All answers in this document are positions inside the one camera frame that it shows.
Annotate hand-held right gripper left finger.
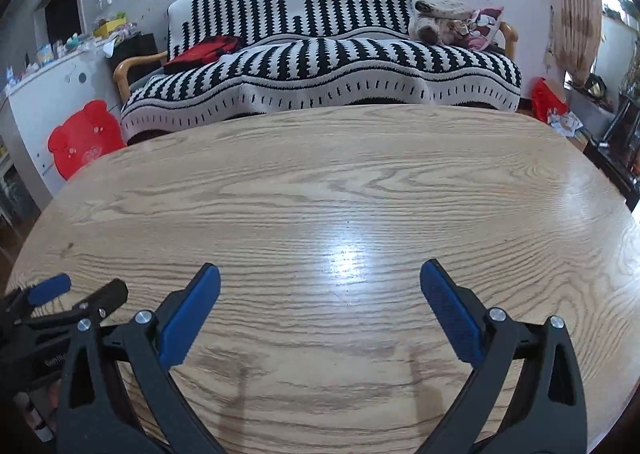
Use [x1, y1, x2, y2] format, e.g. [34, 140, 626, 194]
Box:
[56, 261, 226, 454]

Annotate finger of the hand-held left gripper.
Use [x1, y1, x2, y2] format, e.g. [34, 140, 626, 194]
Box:
[30, 278, 130, 330]
[5, 273, 72, 309]

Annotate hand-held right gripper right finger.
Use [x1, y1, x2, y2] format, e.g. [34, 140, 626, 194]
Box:
[415, 259, 588, 454]

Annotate red bear-shaped stool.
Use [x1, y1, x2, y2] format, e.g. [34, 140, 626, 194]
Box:
[47, 101, 128, 181]

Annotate scattered papers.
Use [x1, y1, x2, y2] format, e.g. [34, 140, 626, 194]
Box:
[547, 109, 583, 137]

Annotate dark wooden chair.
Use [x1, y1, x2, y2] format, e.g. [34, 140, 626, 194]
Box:
[582, 94, 640, 210]

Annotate row of small containers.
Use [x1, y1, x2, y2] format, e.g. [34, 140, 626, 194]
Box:
[5, 32, 96, 85]

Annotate red bag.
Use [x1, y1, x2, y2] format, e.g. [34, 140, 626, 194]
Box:
[531, 78, 571, 124]

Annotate black side cabinet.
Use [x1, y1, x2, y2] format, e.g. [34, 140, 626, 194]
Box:
[109, 33, 160, 85]

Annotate red cloth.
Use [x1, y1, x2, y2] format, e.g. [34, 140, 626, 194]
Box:
[162, 35, 246, 75]

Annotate yellow box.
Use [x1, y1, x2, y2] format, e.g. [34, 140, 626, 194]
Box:
[92, 17, 126, 38]

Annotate dark mantel clock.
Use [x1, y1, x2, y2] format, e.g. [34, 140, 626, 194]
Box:
[585, 73, 608, 100]

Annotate black white sofa blanket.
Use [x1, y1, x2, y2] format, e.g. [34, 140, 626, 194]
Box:
[120, 0, 523, 145]

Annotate pink printed pillow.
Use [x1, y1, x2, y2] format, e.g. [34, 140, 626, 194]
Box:
[462, 6, 506, 52]

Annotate white window cabinet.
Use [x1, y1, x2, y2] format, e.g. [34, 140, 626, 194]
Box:
[597, 14, 640, 85]

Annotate brown patterned curtain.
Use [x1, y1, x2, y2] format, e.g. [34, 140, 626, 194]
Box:
[550, 0, 603, 90]

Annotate wooden frame sofa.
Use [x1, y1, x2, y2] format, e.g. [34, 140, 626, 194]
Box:
[113, 0, 523, 145]

